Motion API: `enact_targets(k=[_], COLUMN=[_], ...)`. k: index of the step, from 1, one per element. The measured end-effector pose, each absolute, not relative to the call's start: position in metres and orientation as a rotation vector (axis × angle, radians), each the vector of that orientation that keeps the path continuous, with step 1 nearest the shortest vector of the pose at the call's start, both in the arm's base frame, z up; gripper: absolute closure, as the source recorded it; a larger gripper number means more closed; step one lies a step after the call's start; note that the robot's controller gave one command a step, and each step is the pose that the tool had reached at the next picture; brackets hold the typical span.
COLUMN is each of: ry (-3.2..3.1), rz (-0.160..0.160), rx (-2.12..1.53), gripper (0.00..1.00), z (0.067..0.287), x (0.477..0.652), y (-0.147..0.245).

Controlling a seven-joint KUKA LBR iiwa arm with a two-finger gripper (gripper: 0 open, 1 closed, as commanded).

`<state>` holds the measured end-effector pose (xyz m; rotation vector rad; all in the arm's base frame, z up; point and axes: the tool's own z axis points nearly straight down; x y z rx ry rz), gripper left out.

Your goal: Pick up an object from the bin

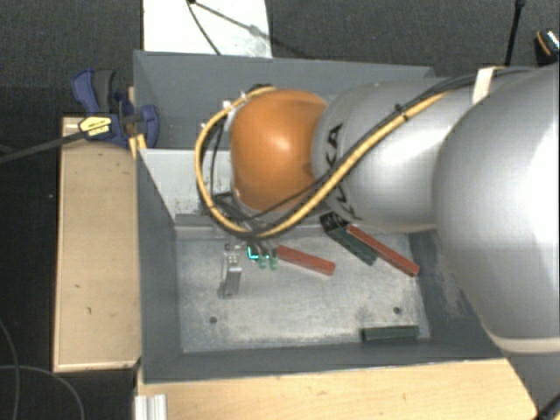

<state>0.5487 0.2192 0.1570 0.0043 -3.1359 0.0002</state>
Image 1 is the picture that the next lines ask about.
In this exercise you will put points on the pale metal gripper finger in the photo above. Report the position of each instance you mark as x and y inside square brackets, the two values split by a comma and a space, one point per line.
[232, 259]
[231, 284]

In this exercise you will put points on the red-brown flat block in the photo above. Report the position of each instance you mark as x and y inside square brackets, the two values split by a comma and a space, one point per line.
[382, 249]
[306, 261]

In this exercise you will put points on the grey metal bin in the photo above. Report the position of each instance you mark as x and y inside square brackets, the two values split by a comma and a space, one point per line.
[297, 304]

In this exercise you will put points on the dark green flat block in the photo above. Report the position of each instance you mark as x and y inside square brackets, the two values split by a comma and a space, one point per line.
[352, 243]
[390, 333]

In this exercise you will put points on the pale wood flat board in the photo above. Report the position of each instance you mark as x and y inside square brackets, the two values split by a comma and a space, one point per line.
[98, 256]

